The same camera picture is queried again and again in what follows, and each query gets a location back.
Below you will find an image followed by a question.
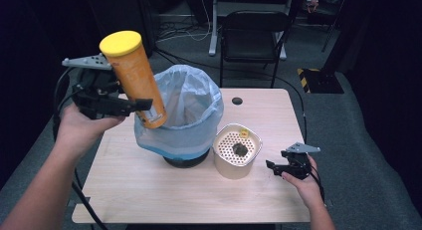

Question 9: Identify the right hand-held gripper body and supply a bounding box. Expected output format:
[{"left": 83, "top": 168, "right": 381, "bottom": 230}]
[{"left": 280, "top": 141, "right": 321, "bottom": 181}]

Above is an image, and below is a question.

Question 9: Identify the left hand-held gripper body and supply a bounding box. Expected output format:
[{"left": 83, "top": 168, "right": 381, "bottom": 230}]
[{"left": 61, "top": 53, "right": 133, "bottom": 120}]

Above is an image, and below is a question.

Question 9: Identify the orange can with yellow lid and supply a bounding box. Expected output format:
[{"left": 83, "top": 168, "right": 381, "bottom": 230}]
[{"left": 99, "top": 30, "right": 168, "bottom": 130}]

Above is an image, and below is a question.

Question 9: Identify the bin with blue bag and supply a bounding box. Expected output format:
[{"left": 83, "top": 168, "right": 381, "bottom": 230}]
[{"left": 133, "top": 64, "right": 225, "bottom": 161}]

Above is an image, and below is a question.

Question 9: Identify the black trash bin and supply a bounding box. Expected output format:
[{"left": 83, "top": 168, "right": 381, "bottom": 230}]
[{"left": 162, "top": 147, "right": 212, "bottom": 169}]

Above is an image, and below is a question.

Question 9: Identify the person's right hand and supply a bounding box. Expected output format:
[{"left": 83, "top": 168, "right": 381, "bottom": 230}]
[{"left": 281, "top": 154, "right": 325, "bottom": 212}]

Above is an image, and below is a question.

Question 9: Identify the person's left hand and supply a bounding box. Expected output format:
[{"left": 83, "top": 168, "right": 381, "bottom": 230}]
[{"left": 54, "top": 103, "right": 127, "bottom": 162}]

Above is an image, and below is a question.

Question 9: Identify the dark wet food scrap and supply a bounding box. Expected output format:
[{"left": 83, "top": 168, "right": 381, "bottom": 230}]
[{"left": 232, "top": 141, "right": 250, "bottom": 158}]

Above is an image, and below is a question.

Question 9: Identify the beige strainer cup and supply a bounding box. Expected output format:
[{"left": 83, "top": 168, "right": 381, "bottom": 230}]
[{"left": 212, "top": 122, "right": 264, "bottom": 181}]

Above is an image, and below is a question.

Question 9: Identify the yellow black striped floor tape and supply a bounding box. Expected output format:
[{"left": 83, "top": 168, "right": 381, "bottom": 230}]
[{"left": 297, "top": 67, "right": 322, "bottom": 95}]

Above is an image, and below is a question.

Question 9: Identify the black folding chair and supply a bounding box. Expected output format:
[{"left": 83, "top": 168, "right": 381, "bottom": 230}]
[{"left": 218, "top": 9, "right": 291, "bottom": 89}]

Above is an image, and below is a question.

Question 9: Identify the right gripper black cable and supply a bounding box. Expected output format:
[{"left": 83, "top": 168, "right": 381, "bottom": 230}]
[{"left": 308, "top": 161, "right": 326, "bottom": 204}]

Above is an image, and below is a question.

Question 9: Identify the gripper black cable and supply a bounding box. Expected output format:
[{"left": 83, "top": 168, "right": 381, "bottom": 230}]
[
  {"left": 52, "top": 66, "right": 108, "bottom": 230},
  {"left": 308, "top": 161, "right": 326, "bottom": 204}
]

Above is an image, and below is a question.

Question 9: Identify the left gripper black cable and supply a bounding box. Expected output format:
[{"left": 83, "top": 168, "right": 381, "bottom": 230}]
[{"left": 52, "top": 66, "right": 108, "bottom": 230}]

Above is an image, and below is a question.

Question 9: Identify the black stand base plate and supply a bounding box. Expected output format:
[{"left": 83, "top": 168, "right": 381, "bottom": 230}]
[{"left": 308, "top": 68, "right": 345, "bottom": 95}]

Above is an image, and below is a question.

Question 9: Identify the white floor cable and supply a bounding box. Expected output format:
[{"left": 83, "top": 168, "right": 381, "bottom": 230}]
[{"left": 155, "top": 0, "right": 213, "bottom": 44}]

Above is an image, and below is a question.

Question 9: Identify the white metal desk frame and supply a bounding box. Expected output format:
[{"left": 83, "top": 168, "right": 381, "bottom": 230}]
[{"left": 207, "top": 0, "right": 296, "bottom": 61}]

